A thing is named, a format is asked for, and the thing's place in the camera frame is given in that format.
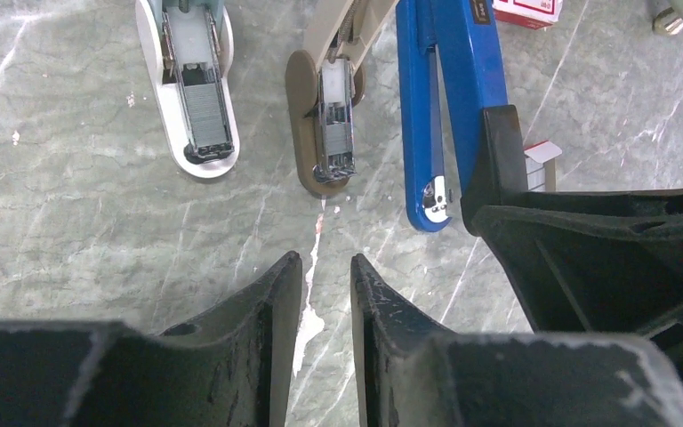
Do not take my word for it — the cardboard staple tray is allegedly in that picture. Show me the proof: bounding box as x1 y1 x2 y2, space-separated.
524 141 562 192

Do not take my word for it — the red white staple box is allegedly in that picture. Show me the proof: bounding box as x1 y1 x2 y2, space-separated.
492 0 563 29

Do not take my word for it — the beige small stapler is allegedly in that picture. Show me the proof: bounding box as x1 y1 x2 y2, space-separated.
285 0 397 197

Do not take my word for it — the light blue small stapler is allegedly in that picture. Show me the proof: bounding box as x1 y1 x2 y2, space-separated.
135 0 241 180

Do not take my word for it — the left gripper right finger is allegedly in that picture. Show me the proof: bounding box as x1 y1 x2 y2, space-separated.
350 254 683 426

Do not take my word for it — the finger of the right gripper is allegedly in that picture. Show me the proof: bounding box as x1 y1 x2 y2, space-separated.
461 105 683 236
471 205 683 381

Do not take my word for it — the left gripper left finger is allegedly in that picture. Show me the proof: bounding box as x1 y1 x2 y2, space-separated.
0 251 302 426

